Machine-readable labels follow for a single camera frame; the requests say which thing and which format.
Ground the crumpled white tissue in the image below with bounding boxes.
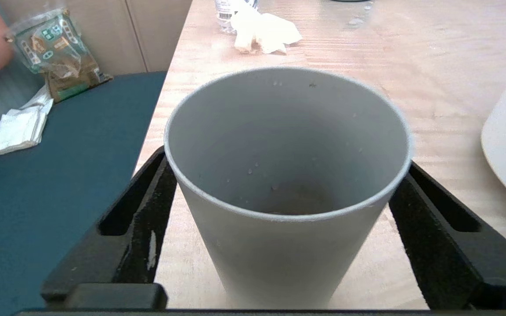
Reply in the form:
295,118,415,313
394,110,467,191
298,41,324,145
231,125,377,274
230,4,303,55

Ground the blue upholstered bench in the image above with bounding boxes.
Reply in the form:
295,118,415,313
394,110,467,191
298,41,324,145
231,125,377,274
0,61,168,316

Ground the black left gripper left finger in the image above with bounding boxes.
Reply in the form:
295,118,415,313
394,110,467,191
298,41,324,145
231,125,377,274
41,146,179,310

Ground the clear plastic bottle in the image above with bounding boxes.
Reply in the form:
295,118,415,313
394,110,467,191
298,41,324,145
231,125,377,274
215,0,260,33

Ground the grey-blue plastic cup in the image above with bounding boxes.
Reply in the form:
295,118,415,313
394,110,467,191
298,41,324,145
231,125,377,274
164,67,413,310

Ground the white napkin pack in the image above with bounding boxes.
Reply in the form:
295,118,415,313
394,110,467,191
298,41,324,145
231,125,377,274
0,84,54,156

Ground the printed snack bag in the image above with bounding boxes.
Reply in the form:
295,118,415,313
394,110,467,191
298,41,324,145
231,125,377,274
5,8,114,104

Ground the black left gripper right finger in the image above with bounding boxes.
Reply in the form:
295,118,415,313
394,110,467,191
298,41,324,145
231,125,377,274
388,160,506,310

